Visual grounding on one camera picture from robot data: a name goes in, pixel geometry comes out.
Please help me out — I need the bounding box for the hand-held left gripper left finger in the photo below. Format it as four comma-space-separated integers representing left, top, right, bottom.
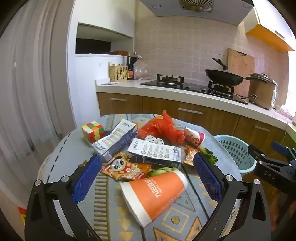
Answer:
24, 154, 103, 241

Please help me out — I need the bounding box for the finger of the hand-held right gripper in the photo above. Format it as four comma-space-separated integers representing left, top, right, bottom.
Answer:
247, 144, 289, 166
271, 141, 296, 163

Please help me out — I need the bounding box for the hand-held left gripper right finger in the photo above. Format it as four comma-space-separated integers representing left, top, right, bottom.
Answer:
193, 153, 272, 241

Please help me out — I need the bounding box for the light blue plastic basket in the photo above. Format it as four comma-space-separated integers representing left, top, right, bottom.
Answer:
213, 135, 257, 175

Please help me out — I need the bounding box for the green vegetable piece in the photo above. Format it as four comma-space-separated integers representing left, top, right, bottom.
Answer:
146, 167, 178, 178
198, 146, 218, 165

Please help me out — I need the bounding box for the small orange snack packet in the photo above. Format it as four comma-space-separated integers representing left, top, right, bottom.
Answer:
181, 146, 200, 166

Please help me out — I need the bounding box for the orange panda snack packet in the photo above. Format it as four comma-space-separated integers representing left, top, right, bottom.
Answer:
100, 152, 153, 181

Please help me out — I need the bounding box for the red white paper cup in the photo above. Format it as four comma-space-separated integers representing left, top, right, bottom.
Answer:
184, 127, 206, 149

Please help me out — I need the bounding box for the white blue carton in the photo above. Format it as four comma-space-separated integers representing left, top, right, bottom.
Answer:
127, 138, 181, 168
91, 119, 138, 163

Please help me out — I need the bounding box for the orange white paper cup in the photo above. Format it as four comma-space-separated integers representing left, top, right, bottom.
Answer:
120, 170, 188, 228

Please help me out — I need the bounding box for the white polka dot cloth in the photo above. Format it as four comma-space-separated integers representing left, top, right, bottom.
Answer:
144, 135, 165, 144

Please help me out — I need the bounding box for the red plastic bag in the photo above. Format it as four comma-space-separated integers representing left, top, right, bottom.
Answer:
138, 110, 186, 144

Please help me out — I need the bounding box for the person's right hand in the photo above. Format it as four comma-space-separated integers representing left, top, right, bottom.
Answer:
271, 193, 285, 232

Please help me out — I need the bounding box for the multicoloured puzzle cube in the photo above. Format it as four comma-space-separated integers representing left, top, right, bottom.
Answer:
81, 120, 105, 143

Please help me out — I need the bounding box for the rice cooker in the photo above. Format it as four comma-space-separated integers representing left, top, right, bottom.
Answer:
245, 73, 278, 110

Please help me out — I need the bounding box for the red yellow object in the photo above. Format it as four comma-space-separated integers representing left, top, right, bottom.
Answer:
18, 207, 27, 223

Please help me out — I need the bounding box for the black wok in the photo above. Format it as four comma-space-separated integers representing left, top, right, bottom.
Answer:
205, 58, 245, 87

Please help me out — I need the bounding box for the wooden base cabinet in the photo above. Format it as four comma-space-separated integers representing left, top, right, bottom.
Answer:
97, 92, 296, 197

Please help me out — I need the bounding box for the black gas stove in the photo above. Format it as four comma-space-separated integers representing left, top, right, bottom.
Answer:
140, 74, 248, 105

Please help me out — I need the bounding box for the wooden cutting board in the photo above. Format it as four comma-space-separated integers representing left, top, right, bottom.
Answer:
228, 48, 255, 98

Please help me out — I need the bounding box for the white kitchen countertop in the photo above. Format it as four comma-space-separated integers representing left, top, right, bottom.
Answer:
95, 79, 296, 137

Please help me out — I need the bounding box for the white curtain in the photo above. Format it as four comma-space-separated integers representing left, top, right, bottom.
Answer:
0, 23, 77, 163

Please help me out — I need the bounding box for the beige utensil basket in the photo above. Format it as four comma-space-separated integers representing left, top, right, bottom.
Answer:
109, 61, 129, 82

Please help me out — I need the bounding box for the dark sauce bottle red label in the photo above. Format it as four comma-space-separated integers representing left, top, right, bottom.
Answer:
127, 53, 134, 80

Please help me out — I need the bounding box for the clear plastic bag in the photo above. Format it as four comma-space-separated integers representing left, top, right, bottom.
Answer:
134, 61, 151, 80

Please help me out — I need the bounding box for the dark appliance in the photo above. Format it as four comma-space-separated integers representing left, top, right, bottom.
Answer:
76, 38, 111, 54

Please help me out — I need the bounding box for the range hood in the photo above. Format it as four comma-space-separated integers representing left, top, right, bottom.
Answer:
139, 0, 255, 26

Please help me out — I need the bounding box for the orange wall cabinet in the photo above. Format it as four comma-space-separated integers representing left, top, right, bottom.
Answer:
245, 5, 295, 52

